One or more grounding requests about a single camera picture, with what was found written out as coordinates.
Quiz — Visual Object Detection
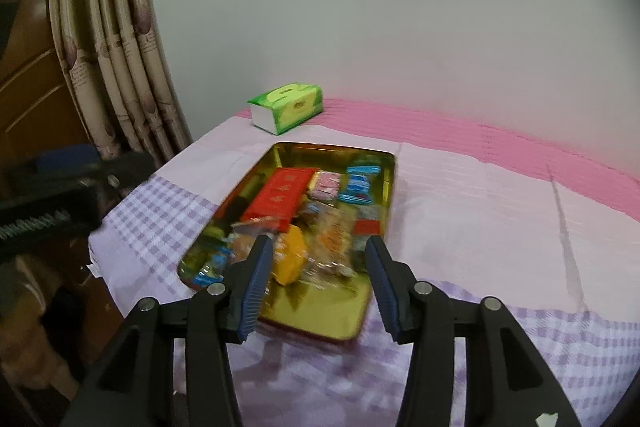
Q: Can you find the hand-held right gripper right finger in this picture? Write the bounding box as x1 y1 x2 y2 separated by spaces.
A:
365 235 583 427

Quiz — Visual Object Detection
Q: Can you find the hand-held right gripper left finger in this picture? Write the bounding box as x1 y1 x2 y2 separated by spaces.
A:
60 234 275 427

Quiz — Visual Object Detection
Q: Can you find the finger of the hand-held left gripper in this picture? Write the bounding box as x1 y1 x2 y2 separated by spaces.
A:
0 184 108 258
30 144 156 190

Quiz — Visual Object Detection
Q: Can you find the yellow snack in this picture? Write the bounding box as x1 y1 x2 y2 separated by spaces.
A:
270 224 308 285

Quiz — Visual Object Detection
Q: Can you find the grey red label snack packet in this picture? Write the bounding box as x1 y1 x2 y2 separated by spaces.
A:
352 204 386 238

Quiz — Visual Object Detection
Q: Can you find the maroon gold tin box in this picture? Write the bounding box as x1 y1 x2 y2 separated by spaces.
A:
177 141 397 344

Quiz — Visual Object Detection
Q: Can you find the clear orange print snack packet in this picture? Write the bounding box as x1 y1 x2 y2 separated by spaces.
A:
312 207 358 258

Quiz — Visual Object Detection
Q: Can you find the beige patterned curtain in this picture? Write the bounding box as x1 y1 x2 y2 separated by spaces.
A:
47 0 193 160

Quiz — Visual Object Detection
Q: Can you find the pink purple checked bedsheet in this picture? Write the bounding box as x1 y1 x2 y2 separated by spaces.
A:
87 114 640 427

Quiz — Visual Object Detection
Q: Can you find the pink knitted blanket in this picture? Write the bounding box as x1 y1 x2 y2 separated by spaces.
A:
235 97 640 223

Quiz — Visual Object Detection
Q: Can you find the green tissue pack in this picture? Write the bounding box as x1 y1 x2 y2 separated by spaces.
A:
247 82 324 134

